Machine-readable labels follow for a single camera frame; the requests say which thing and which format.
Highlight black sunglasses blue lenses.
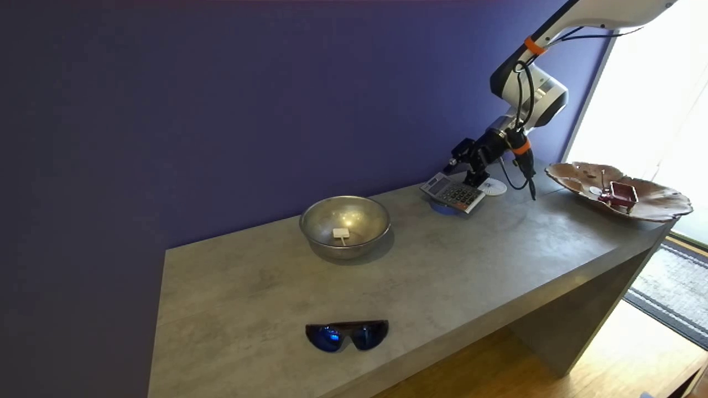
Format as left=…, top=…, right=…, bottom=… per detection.
left=303, top=317, right=392, bottom=353

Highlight brown wooden burl tray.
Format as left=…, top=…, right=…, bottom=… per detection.
left=543, top=158, right=694, bottom=222

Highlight grey pocket calculator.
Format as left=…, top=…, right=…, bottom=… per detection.
left=421, top=173, right=486, bottom=216

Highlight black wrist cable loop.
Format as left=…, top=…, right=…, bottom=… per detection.
left=498, top=62, right=542, bottom=202

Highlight round metal bowl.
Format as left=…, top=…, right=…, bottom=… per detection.
left=297, top=192, right=393, bottom=260

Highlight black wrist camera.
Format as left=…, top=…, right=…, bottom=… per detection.
left=448, top=134, right=481, bottom=166

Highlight grey concrete-look cabinet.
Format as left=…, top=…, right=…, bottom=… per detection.
left=146, top=157, right=682, bottom=398

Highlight grey floor mat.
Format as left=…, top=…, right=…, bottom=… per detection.
left=623, top=237, right=708, bottom=352

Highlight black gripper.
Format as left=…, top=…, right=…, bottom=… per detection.
left=439, top=128, right=518, bottom=190

